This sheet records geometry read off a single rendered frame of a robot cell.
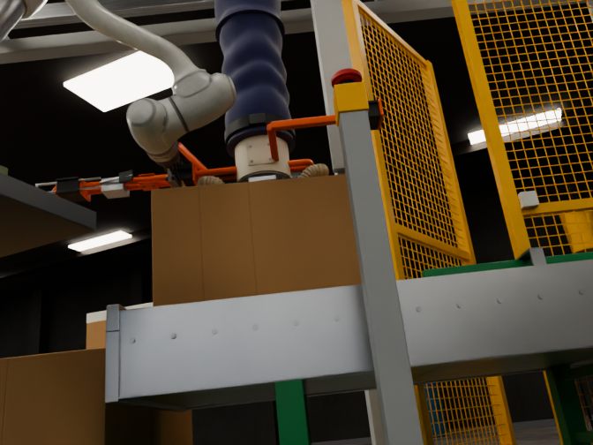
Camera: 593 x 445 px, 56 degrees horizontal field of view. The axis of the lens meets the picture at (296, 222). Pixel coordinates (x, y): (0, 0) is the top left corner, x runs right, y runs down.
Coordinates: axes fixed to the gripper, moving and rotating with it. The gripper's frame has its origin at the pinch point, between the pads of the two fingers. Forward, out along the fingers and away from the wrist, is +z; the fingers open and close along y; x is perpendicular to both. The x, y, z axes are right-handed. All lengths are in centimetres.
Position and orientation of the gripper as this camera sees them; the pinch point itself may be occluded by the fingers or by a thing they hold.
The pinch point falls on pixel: (179, 178)
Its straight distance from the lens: 179.9
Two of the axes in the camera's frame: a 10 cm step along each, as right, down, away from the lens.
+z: 0.3, 3.3, 9.4
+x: 9.9, -1.1, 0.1
